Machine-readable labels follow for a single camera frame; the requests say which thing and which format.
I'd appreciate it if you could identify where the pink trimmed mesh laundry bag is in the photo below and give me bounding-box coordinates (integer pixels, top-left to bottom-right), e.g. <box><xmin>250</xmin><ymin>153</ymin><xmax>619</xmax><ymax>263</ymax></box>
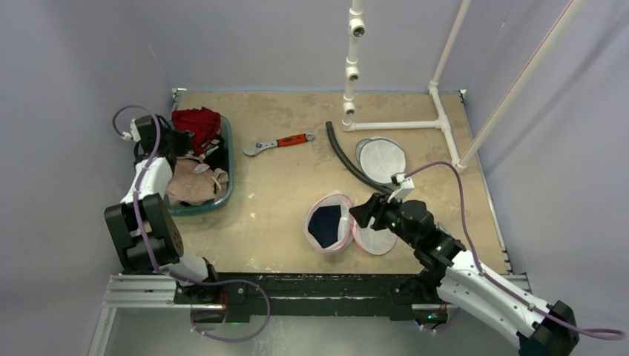
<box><xmin>303</xmin><ymin>191</ymin><xmax>398</xmax><ymax>256</ymax></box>

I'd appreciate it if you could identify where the red lace bra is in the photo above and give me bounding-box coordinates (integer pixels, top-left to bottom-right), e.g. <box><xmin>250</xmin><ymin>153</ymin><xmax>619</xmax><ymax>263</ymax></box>
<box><xmin>171</xmin><ymin>107</ymin><xmax>222</xmax><ymax>156</ymax></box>

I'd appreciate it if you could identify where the navy blue bra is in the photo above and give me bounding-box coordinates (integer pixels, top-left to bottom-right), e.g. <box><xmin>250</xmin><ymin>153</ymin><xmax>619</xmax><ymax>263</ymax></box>
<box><xmin>307</xmin><ymin>205</ymin><xmax>341</xmax><ymax>248</ymax></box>

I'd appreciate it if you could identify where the pink lace bra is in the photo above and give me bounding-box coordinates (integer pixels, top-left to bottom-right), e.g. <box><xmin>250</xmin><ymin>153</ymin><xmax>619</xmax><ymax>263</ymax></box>
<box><xmin>166</xmin><ymin>159</ymin><xmax>229</xmax><ymax>205</ymax></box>

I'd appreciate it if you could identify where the white mesh laundry bag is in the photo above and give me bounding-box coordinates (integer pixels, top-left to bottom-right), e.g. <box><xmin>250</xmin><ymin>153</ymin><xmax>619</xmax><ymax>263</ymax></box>
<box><xmin>355</xmin><ymin>136</ymin><xmax>406</xmax><ymax>185</ymax></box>

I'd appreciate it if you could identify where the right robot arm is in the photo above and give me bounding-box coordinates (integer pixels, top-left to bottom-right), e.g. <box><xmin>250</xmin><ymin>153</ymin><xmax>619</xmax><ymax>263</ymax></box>
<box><xmin>349</xmin><ymin>193</ymin><xmax>579</xmax><ymax>355</ymax></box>

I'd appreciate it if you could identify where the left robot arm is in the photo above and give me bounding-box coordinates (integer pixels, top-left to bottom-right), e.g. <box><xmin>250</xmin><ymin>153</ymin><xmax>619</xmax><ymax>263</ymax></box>
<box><xmin>104</xmin><ymin>115</ymin><xmax>221</xmax><ymax>303</ymax></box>

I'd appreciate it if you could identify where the teal plastic bin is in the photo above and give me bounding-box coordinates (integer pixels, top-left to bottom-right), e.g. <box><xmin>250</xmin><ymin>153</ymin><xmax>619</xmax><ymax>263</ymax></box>
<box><xmin>167</xmin><ymin>115</ymin><xmax>235</xmax><ymax>217</ymax></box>

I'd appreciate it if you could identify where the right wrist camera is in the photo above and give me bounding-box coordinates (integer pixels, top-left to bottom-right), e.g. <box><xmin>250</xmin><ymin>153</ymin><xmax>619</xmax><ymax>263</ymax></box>
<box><xmin>387</xmin><ymin>173</ymin><xmax>415</xmax><ymax>202</ymax></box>

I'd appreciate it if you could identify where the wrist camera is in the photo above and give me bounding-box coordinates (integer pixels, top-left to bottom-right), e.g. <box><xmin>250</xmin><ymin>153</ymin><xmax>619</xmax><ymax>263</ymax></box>
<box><xmin>387</xmin><ymin>173</ymin><xmax>415</xmax><ymax>202</ymax></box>
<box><xmin>121</xmin><ymin>118</ymin><xmax>141</xmax><ymax>142</ymax></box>

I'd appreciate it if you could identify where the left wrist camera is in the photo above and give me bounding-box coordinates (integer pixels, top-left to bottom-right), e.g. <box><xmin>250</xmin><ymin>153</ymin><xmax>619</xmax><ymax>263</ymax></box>
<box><xmin>121</xmin><ymin>118</ymin><xmax>141</xmax><ymax>142</ymax></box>

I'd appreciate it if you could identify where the black corrugated hose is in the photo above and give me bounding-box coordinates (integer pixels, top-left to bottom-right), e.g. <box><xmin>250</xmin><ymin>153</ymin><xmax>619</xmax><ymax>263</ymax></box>
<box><xmin>325</xmin><ymin>122</ymin><xmax>394</xmax><ymax>195</ymax></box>

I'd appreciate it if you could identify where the red handled adjustable wrench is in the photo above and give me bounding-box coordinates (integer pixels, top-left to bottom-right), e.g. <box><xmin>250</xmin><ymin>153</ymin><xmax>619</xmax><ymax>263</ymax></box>
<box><xmin>243</xmin><ymin>133</ymin><xmax>315</xmax><ymax>157</ymax></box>

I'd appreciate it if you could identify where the white PVC pipe frame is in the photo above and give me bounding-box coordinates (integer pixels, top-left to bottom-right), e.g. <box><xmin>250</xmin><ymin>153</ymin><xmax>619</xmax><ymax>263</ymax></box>
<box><xmin>341</xmin><ymin>0</ymin><xmax>585</xmax><ymax>172</ymax></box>

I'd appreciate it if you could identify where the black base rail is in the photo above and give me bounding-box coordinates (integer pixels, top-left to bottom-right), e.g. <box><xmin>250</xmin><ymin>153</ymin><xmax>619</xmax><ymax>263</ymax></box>
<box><xmin>174</xmin><ymin>272</ymin><xmax>454</xmax><ymax>325</ymax></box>

